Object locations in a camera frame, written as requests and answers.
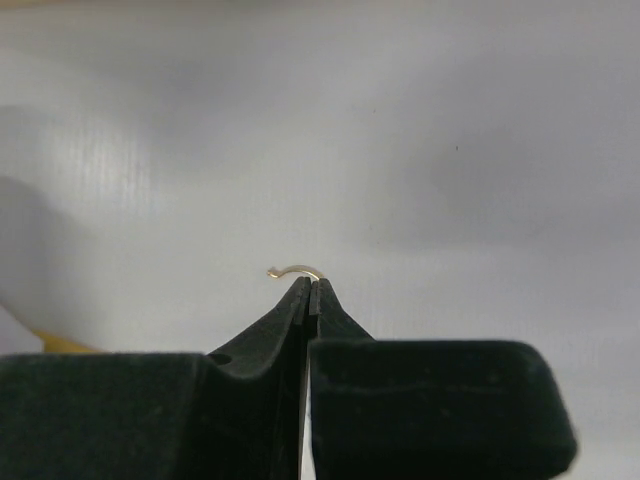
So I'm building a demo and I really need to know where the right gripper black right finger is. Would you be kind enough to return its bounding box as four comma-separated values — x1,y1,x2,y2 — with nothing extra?
309,279,579,479

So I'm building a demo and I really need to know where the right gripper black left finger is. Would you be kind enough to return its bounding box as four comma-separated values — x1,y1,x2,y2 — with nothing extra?
1,277,311,479

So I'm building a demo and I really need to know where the yellow plastic hanger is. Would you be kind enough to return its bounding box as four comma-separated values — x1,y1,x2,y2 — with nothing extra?
266,265,324,280

